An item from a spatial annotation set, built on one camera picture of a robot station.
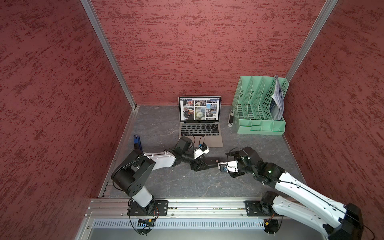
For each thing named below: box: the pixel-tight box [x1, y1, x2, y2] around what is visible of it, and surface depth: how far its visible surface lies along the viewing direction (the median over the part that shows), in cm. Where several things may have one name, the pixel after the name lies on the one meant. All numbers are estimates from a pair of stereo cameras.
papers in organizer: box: [270, 75, 285, 121], surface depth 102 cm
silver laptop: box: [178, 96, 223, 148], surface depth 106 cm
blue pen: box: [134, 134, 143, 152], surface depth 97 cm
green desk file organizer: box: [232, 75, 290, 136], surface depth 108 cm
